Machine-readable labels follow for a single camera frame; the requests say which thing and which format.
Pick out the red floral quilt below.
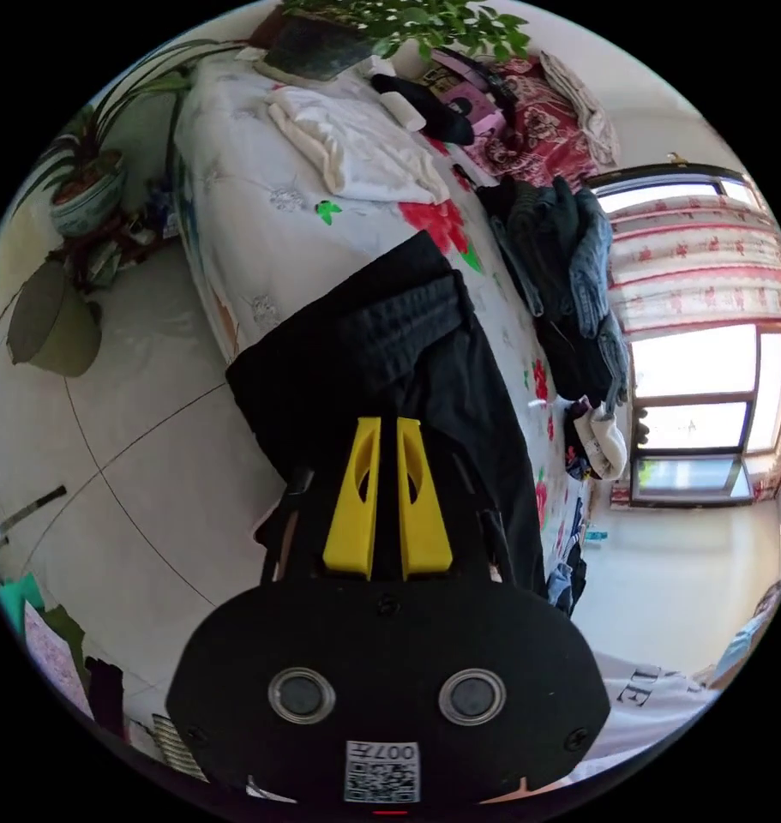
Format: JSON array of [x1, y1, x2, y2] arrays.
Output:
[[464, 54, 607, 188]]

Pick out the potted plant with long leaves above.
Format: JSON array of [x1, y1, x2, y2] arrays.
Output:
[[7, 39, 237, 239]]

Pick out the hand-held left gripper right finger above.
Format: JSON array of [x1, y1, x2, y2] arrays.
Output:
[[396, 417, 454, 577]]

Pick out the pile of clothes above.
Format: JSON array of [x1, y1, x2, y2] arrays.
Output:
[[474, 174, 630, 484]]

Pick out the person's body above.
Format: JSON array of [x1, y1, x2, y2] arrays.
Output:
[[567, 649, 729, 785]]

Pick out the bed with floral white sheet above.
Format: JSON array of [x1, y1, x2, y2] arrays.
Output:
[[173, 50, 597, 603]]

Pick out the potted plant with small leaves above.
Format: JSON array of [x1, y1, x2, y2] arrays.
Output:
[[261, 0, 532, 83]]

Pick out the red patterned curtain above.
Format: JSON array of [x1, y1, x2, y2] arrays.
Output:
[[605, 192, 781, 335]]

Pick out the black pants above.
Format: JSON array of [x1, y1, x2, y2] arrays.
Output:
[[225, 229, 548, 599]]

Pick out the black and white garment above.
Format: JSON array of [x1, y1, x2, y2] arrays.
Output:
[[370, 72, 476, 147]]

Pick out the window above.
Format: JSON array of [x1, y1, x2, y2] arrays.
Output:
[[586, 164, 781, 509]]

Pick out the white folded garment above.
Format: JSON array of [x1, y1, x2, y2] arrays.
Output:
[[264, 83, 453, 204]]

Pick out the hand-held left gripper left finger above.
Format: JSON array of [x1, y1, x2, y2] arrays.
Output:
[[322, 416, 383, 575]]

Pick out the striped grey pillow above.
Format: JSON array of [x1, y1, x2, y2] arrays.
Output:
[[538, 50, 621, 170]]

